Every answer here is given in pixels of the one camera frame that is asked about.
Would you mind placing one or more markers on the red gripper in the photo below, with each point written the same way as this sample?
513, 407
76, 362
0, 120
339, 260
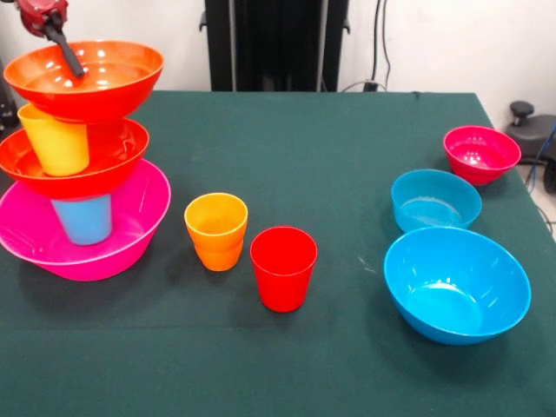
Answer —
37, 15

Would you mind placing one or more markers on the large blue bowl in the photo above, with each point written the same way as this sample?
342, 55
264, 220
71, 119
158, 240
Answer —
456, 282

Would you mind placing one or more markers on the large pink bowl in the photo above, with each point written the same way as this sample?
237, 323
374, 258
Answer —
139, 221

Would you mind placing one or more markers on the blue cup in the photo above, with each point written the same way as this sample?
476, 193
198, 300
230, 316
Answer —
84, 221

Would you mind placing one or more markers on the yellow cup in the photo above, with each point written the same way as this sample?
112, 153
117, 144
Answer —
56, 147

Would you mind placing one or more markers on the dark green tablecloth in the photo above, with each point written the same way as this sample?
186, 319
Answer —
278, 369

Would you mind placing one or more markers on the red cup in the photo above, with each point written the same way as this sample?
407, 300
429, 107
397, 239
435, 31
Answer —
282, 278

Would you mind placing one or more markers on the small blue bowl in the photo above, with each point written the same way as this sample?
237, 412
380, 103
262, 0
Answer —
434, 191

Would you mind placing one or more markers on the small magenta bowl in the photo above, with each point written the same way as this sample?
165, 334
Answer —
478, 167

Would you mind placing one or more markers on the orange-red bowl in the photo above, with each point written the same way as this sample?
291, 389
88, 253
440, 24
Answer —
108, 91
121, 147

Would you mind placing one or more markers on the orange cup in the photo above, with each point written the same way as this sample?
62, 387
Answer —
216, 217
218, 260

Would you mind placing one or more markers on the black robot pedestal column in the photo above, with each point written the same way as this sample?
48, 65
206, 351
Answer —
278, 43

